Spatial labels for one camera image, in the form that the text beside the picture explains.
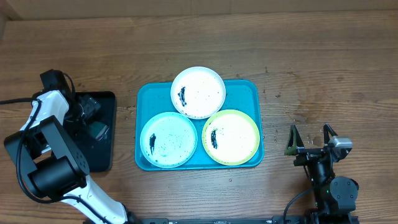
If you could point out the white plate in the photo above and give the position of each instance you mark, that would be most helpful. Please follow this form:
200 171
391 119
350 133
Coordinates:
198 92

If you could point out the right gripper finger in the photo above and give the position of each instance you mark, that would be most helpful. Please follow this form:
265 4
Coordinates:
295 144
328 132

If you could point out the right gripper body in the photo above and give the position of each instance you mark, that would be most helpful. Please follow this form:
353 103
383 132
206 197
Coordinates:
308 157

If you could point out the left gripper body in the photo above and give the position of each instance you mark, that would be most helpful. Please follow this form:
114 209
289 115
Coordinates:
83 109

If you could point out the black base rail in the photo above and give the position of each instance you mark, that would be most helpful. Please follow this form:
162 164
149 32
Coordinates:
273 220

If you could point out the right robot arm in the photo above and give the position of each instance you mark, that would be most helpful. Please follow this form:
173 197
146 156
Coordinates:
335 197

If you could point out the light blue plate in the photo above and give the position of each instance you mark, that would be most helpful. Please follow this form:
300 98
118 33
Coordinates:
168 140

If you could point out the yellow-green plate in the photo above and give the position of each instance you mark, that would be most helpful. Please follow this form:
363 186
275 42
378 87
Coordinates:
230 137

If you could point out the black rectangular water tray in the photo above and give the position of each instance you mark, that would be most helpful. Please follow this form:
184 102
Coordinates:
99 154

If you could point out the dark green sponge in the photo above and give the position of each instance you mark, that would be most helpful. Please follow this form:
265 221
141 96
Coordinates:
97 130

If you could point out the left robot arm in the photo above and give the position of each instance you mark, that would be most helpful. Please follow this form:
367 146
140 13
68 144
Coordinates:
64 139

